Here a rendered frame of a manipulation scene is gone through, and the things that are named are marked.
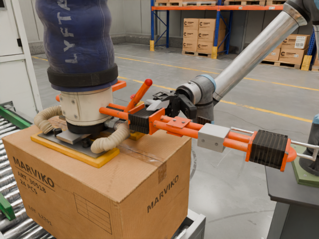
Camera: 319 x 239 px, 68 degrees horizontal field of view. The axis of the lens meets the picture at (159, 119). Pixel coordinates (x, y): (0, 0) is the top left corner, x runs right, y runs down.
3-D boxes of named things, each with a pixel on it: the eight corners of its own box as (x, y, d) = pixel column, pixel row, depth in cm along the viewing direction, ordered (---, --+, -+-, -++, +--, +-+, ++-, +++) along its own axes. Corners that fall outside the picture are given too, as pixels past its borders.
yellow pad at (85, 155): (30, 140, 87) (27, 128, 85) (54, 129, 95) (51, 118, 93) (98, 169, 71) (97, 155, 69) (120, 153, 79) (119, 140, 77)
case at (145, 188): (26, 215, 106) (0, 137, 89) (95, 169, 136) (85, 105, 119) (129, 297, 76) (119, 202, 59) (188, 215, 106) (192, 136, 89)
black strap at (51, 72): (33, 81, 77) (31, 68, 76) (87, 67, 95) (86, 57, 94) (82, 92, 67) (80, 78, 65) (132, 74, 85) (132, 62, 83)
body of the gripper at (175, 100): (152, 114, 83) (173, 103, 91) (171, 122, 79) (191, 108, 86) (151, 95, 80) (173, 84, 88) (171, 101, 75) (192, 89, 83)
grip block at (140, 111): (126, 130, 72) (125, 112, 70) (145, 118, 80) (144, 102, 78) (149, 136, 69) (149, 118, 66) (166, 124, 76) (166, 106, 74)
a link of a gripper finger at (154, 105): (135, 106, 73) (154, 104, 80) (149, 112, 69) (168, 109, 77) (136, 96, 72) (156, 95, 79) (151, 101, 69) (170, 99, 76)
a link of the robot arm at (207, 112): (214, 119, 106) (212, 93, 101) (215, 132, 96) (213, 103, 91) (193, 121, 108) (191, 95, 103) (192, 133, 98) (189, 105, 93)
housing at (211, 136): (196, 146, 63) (197, 132, 61) (205, 135, 68) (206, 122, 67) (221, 154, 60) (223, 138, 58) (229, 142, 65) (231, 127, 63)
